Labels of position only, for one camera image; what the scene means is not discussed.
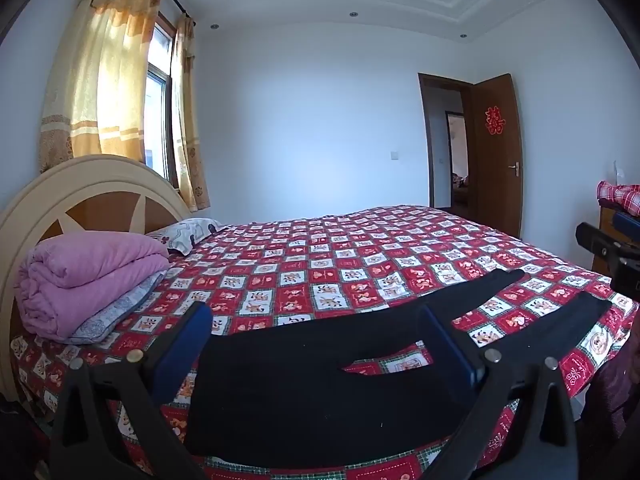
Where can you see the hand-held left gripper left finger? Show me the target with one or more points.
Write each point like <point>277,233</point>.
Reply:
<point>182,345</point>

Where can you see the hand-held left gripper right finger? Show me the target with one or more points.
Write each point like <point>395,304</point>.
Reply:
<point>450,350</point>

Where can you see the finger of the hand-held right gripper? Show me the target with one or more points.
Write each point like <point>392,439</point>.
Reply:
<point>590,235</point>

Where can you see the black pants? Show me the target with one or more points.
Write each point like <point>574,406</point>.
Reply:
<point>300,385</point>

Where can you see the wooden cabinet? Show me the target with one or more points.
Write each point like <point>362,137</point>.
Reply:
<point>602,240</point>

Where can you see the red plaid cloth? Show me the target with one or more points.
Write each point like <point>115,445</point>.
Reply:
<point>622,195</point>

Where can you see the grey patterned pillow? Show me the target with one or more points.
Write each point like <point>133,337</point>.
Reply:
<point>117,312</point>

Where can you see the brown wooden door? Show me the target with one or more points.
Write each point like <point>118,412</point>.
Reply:
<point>495,185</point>

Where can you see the white patterned pillow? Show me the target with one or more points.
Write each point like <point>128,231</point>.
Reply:
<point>185,232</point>

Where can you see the pink folded quilt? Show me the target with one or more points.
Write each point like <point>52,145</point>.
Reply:
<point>90,280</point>

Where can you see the person's dark red clothing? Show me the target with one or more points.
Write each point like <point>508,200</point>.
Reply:
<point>615,400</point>

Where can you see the red printed bed sheet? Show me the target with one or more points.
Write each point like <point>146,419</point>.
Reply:
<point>300,270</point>

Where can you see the red paper door decoration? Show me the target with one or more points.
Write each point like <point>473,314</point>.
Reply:
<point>494,120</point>

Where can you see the window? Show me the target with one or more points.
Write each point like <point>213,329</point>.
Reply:
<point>160,100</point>

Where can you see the wide yellow curtain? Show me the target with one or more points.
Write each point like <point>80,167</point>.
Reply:
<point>100,60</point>

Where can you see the brown door frame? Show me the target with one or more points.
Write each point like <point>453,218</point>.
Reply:
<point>425,135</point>

